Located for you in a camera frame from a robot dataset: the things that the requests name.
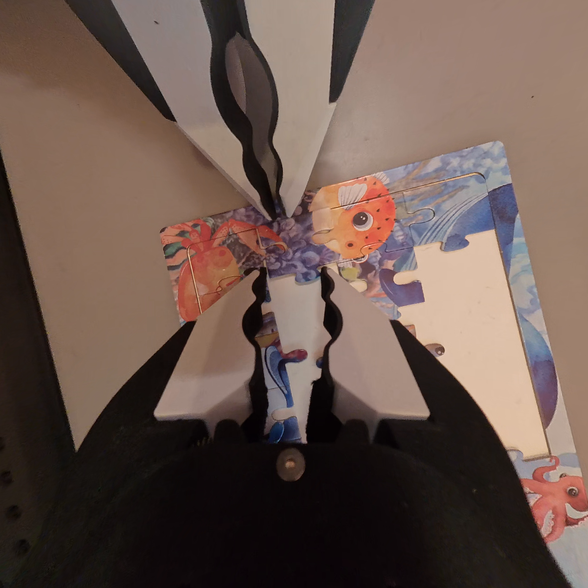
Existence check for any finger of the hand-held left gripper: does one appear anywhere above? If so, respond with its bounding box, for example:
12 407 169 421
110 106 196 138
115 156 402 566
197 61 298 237
225 0 339 217
111 0 275 221

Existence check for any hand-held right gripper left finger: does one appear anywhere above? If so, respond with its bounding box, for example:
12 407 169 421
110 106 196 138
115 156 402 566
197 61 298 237
154 267 269 437

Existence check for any black perforated chair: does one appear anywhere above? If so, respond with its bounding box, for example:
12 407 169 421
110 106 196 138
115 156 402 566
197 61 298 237
0 152 76 588

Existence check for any sea animal jigsaw puzzle tray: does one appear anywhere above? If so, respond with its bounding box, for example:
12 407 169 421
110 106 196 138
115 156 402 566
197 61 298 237
159 140 588 559

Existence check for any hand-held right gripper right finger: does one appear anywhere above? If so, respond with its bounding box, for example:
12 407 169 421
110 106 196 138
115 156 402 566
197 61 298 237
320 266 432 438

